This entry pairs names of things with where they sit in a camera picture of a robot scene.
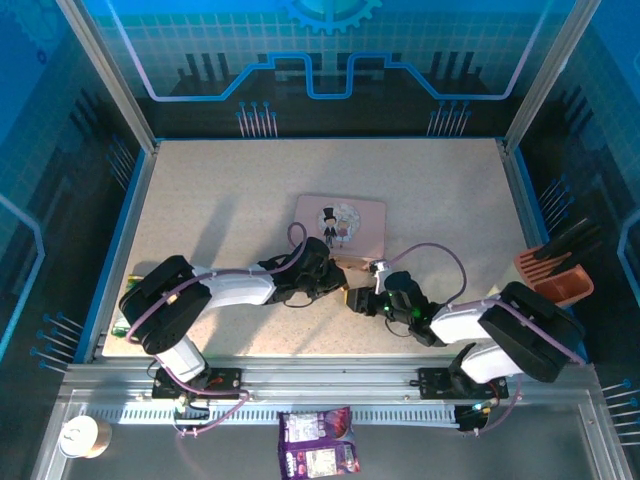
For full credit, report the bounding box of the pink cartoon couple mat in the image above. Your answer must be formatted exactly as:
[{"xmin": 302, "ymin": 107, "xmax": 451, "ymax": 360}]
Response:
[{"xmin": 292, "ymin": 194, "xmax": 389, "ymax": 257}]

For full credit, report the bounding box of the purple snack packet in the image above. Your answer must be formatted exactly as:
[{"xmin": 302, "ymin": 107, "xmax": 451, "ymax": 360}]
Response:
[{"xmin": 277, "ymin": 406, "xmax": 362, "ymax": 480}]

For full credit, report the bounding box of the terracotta slotted holder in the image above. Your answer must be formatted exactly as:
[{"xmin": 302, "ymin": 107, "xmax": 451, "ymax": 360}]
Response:
[{"xmin": 514, "ymin": 246, "xmax": 596, "ymax": 309}]

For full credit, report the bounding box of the green snack packet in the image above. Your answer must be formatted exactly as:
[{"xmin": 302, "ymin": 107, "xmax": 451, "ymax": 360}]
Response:
[{"xmin": 110, "ymin": 273, "xmax": 147, "ymax": 339}]

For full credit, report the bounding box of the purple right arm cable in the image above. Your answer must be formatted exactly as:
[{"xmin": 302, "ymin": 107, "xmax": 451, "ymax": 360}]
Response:
[{"xmin": 370, "ymin": 242, "xmax": 585, "ymax": 365}]

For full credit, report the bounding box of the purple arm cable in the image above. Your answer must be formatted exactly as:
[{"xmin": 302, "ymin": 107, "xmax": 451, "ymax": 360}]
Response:
[
  {"xmin": 370, "ymin": 242, "xmax": 585, "ymax": 365},
  {"xmin": 124, "ymin": 221, "xmax": 309, "ymax": 346}
]

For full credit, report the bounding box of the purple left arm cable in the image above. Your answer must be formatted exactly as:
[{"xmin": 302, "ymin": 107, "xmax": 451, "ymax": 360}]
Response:
[{"xmin": 124, "ymin": 221, "xmax": 309, "ymax": 346}]

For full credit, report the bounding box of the aluminium front rail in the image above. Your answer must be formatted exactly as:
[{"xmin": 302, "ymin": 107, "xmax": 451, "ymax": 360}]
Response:
[{"xmin": 58, "ymin": 353, "xmax": 599, "ymax": 405}]

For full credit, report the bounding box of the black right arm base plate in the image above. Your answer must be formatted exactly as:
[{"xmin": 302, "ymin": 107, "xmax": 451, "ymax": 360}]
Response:
[{"xmin": 416, "ymin": 366, "xmax": 510, "ymax": 401}]

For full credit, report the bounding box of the slotted grey cable duct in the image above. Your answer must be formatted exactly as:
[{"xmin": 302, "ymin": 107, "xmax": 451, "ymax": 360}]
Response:
[{"xmin": 92, "ymin": 403, "xmax": 462, "ymax": 427}]

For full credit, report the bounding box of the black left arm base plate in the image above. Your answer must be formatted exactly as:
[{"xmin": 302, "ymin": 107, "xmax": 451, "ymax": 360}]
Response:
[{"xmin": 151, "ymin": 367, "xmax": 242, "ymax": 401}]

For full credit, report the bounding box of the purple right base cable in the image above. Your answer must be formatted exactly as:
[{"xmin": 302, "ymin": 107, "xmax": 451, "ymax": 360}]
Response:
[{"xmin": 459, "ymin": 377, "xmax": 524, "ymax": 437}]

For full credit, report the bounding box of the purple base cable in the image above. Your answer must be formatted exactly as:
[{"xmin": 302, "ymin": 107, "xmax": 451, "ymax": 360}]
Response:
[
  {"xmin": 169, "ymin": 387, "xmax": 251, "ymax": 439},
  {"xmin": 459, "ymin": 377, "xmax": 524, "ymax": 437}
]

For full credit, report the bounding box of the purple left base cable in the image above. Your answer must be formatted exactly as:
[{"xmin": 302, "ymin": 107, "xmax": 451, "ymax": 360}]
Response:
[{"xmin": 169, "ymin": 387, "xmax": 251, "ymax": 439}]

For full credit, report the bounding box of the black utensil handle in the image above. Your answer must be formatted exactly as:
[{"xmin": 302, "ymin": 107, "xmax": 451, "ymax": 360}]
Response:
[
  {"xmin": 533, "ymin": 216, "xmax": 592, "ymax": 261},
  {"xmin": 549, "ymin": 240, "xmax": 607, "ymax": 277},
  {"xmin": 542, "ymin": 227, "xmax": 604, "ymax": 266}
]

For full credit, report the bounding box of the aluminium frame post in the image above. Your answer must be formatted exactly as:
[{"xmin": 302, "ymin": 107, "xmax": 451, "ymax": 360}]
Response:
[
  {"xmin": 502, "ymin": 0, "xmax": 603, "ymax": 154},
  {"xmin": 55, "ymin": 0, "xmax": 160, "ymax": 154}
]

